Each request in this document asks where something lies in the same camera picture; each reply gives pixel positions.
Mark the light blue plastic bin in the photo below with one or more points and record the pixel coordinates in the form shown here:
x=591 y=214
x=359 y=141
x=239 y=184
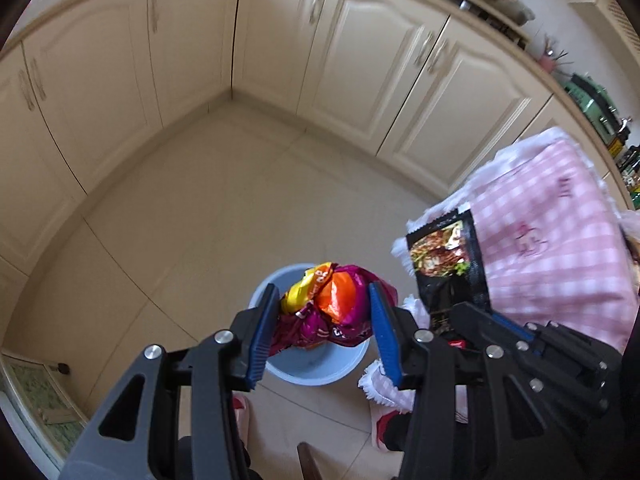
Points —
x=320 y=365

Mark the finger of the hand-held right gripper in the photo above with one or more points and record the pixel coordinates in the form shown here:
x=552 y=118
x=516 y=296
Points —
x=512 y=324

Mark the person's dark trouser leg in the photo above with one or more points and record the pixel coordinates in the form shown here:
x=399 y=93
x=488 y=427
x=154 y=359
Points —
x=400 y=432

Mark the pink checked tablecloth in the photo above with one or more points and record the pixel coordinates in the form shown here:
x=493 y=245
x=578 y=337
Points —
x=550 y=220

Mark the wooden chair leg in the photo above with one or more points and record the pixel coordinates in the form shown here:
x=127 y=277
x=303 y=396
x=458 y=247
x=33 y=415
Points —
x=310 y=465

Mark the cream kitchen cabinets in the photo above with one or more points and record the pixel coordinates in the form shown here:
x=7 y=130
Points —
x=100 y=60

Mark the black food packet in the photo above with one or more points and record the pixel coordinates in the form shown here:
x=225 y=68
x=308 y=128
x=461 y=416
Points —
x=440 y=255

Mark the green kitchen appliance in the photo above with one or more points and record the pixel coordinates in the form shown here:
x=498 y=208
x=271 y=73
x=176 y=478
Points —
x=592 y=100

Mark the black door stopper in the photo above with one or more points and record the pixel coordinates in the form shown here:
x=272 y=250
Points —
x=62 y=367

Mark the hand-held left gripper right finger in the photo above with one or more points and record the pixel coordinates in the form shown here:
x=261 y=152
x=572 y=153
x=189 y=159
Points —
x=385 y=330

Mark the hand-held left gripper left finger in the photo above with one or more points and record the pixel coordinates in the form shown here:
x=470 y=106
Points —
x=262 y=340

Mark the magenta orange snack bag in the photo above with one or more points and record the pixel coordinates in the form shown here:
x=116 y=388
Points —
x=340 y=300

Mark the pink utensil holder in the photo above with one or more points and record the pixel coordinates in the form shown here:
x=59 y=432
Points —
x=549 y=62
x=555 y=50

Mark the red white slipper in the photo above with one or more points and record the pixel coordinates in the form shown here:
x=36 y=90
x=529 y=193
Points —
x=382 y=425

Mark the green patterned mat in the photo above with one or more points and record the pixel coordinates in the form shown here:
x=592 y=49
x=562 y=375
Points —
x=30 y=400

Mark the row of condiment bottles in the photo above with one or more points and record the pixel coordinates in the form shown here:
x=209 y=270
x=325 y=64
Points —
x=631 y=160

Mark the white radiator cover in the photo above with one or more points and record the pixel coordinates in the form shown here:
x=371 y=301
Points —
x=615 y=10

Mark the paper scrap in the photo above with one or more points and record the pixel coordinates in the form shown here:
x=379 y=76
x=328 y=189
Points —
x=55 y=415

